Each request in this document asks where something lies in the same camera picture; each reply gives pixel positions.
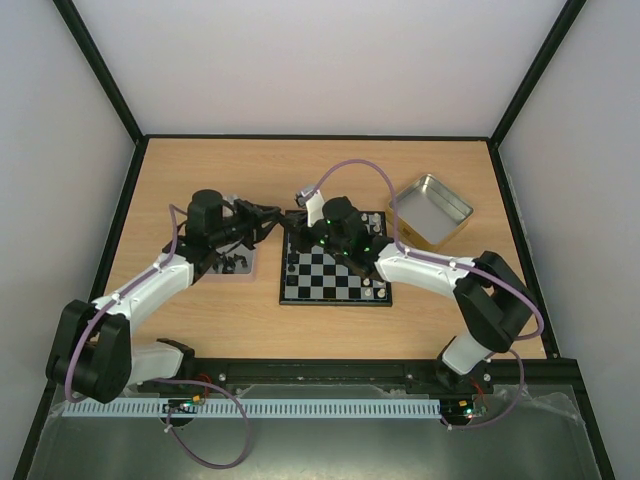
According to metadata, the black aluminium frame rail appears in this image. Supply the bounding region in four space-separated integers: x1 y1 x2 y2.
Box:
49 355 581 396

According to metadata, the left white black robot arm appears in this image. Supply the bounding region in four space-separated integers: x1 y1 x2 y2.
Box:
46 189 282 403

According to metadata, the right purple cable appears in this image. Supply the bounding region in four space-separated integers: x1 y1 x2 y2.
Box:
314 159 546 431

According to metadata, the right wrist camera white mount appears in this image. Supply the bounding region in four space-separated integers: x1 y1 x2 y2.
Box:
295 186 325 228

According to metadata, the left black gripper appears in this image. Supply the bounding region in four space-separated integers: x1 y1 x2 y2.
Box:
212 199 282 251

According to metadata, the black silver chess board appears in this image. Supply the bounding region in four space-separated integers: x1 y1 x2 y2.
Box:
279 209 393 307

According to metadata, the gold silver empty tin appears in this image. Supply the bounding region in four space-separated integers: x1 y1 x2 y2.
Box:
386 174 474 252

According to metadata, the pink tin with black pieces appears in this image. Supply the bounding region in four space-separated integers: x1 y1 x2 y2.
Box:
201 245 257 283

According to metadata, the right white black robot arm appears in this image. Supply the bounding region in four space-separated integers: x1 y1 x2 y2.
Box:
281 197 540 392

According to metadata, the light blue slotted cable duct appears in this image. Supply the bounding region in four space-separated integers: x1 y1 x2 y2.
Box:
62 398 441 419

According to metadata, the purple cable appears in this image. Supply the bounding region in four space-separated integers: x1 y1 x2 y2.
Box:
65 203 251 470
314 159 546 431

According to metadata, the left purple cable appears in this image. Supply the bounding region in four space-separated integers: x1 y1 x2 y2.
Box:
65 203 251 470

